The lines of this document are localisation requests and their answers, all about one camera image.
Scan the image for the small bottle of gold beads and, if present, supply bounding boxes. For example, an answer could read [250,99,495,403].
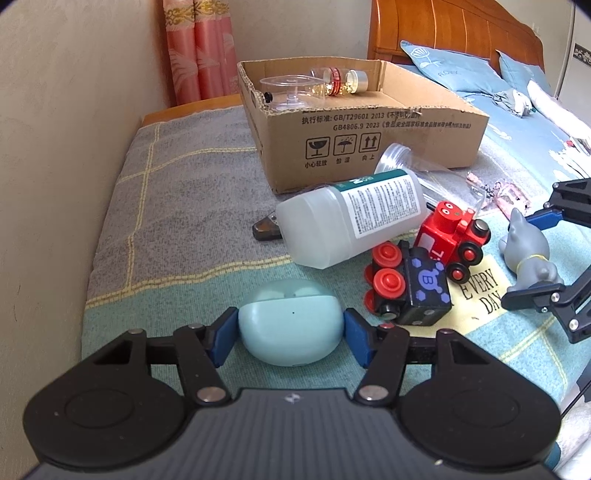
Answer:
[310,66,370,99]

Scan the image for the blue flower print pillow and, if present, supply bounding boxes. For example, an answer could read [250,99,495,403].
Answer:
[496,50,552,100]
[399,40,513,95]

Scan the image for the black toy train red wheels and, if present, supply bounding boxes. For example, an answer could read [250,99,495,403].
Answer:
[363,240,454,326]

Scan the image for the white plastic bottle green label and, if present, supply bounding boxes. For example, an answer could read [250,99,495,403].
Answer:
[276,168,430,269]

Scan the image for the grey toy figure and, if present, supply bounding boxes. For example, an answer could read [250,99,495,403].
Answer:
[501,207,565,296]

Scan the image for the pink patterned curtain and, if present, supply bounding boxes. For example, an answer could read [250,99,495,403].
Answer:
[161,0,241,106]

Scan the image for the wooden headboard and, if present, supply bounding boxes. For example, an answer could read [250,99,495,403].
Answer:
[367,0,546,86]

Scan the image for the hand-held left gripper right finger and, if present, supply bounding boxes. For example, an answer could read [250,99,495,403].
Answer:
[342,308,492,407]

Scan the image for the cardboard box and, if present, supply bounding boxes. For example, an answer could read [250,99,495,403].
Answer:
[236,59,490,195]

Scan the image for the wooden bed frame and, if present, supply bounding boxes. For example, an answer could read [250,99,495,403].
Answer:
[141,95,243,126]

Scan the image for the teal earbuds case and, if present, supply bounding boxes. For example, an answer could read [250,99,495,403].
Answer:
[237,278,346,367]

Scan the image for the white cloth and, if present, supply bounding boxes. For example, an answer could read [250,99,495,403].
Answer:
[529,80,591,153]

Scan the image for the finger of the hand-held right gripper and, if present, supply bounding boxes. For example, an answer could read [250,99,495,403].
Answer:
[526,178,591,232]
[501,279,591,344]

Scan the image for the clear plastic jar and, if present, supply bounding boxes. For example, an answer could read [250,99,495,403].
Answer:
[374,142,490,213]

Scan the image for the clear round plastic container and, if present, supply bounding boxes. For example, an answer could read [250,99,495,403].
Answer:
[259,75,326,114]

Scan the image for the blue printed bedsheet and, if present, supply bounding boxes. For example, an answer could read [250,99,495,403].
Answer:
[397,62,591,204]

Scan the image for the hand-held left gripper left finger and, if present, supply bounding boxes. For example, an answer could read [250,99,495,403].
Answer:
[95,307,241,407]

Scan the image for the grey green checked blanket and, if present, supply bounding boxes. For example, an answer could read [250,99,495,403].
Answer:
[81,104,591,411]

